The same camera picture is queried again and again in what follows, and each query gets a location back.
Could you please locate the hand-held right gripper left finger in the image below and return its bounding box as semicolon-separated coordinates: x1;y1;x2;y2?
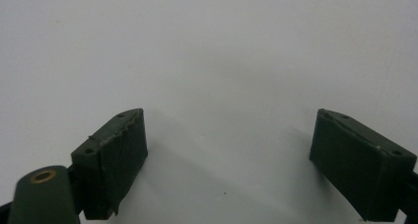
70;108;149;221

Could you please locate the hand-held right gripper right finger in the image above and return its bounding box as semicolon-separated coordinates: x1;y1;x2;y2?
309;108;418;223

